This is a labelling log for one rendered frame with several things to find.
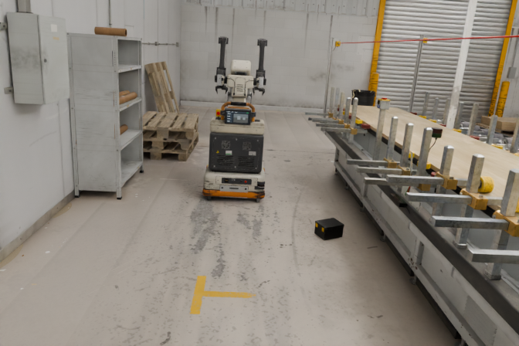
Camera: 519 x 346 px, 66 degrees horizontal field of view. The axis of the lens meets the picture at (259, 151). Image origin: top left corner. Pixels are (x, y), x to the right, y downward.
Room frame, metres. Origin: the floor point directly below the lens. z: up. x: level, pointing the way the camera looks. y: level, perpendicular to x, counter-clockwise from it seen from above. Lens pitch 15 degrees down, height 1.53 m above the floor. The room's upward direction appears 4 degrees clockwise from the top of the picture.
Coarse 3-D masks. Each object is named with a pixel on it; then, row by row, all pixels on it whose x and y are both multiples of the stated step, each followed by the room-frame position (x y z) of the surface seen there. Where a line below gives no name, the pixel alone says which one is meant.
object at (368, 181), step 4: (364, 180) 2.13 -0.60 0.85; (368, 180) 2.11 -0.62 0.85; (372, 180) 2.11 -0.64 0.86; (376, 180) 2.11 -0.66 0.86; (380, 180) 2.11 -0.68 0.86; (384, 180) 2.12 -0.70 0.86; (368, 184) 2.11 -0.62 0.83; (372, 184) 2.11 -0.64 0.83; (376, 184) 2.11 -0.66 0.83; (380, 184) 2.11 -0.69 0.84; (384, 184) 2.12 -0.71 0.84; (388, 184) 2.12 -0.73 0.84; (392, 184) 2.12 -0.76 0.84; (396, 184) 2.12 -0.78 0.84; (400, 184) 2.12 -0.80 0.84; (404, 184) 2.12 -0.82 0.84; (408, 184) 2.12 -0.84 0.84; (412, 184) 2.12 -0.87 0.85; (416, 184) 2.12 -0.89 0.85
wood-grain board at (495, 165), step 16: (368, 112) 4.49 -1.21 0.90; (400, 112) 4.66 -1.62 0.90; (384, 128) 3.51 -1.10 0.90; (400, 128) 3.57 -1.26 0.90; (416, 128) 3.63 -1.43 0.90; (448, 128) 3.74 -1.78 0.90; (400, 144) 2.89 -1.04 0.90; (416, 144) 2.92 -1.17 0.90; (448, 144) 2.99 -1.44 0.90; (464, 144) 3.03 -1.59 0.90; (480, 144) 3.07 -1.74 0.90; (432, 160) 2.48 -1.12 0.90; (464, 160) 2.53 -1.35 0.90; (496, 160) 2.59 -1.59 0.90; (512, 160) 2.62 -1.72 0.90; (464, 176) 2.15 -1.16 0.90; (496, 176) 2.20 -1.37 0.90; (480, 192) 1.89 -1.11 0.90; (496, 192) 1.90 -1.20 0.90; (496, 208) 1.72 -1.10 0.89
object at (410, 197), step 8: (408, 192) 1.64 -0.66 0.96; (408, 200) 1.61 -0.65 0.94; (416, 200) 1.61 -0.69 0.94; (424, 200) 1.62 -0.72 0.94; (432, 200) 1.62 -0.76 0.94; (440, 200) 1.62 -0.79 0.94; (448, 200) 1.62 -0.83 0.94; (456, 200) 1.62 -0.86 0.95; (464, 200) 1.62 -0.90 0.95; (488, 200) 1.63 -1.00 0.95; (496, 200) 1.63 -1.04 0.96
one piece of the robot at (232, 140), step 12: (252, 108) 3.86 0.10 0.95; (216, 120) 3.84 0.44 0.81; (252, 120) 3.86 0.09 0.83; (216, 132) 3.84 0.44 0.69; (228, 132) 3.84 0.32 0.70; (240, 132) 3.84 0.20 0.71; (252, 132) 3.84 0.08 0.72; (216, 144) 3.83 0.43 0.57; (228, 144) 3.84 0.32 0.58; (240, 144) 3.84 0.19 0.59; (252, 144) 3.84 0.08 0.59; (216, 156) 3.83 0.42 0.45; (228, 156) 3.84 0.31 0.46; (240, 156) 3.84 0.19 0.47; (252, 156) 3.84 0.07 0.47; (216, 168) 3.83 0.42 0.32; (228, 168) 3.83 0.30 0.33; (240, 168) 3.84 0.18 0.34; (252, 168) 3.84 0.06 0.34
